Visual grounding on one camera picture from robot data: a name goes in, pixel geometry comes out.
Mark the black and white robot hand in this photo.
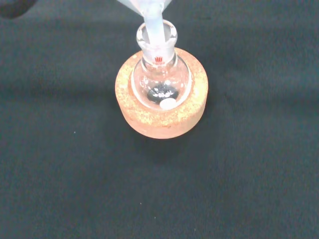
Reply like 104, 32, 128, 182
0, 0, 34, 19

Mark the glass round-bottom flask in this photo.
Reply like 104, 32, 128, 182
131, 19, 192, 111

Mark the black table cloth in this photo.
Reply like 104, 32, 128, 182
0, 0, 319, 239

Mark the round cork ring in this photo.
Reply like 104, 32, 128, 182
115, 47, 209, 139

